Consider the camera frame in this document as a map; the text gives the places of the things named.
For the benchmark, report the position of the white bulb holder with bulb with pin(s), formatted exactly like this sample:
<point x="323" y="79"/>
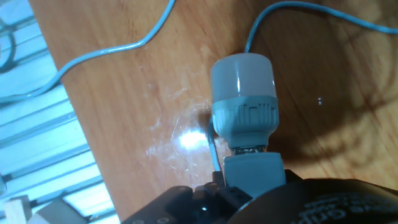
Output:
<point x="244" y="118"/>

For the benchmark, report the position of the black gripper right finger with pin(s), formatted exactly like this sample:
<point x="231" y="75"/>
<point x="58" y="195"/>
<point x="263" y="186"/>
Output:
<point x="292" y="175"/>

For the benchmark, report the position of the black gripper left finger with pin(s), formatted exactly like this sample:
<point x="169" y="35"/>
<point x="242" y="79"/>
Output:
<point x="186" y="205"/>

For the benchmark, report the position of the small plain wooden piece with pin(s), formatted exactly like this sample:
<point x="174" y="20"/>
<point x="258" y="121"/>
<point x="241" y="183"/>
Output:
<point x="17" y="210"/>

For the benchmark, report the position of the glossy wooden board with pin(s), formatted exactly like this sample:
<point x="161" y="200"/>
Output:
<point x="140" y="93"/>

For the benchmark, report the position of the white house-shaped block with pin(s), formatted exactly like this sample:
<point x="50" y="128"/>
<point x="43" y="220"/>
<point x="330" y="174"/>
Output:
<point x="59" y="213"/>

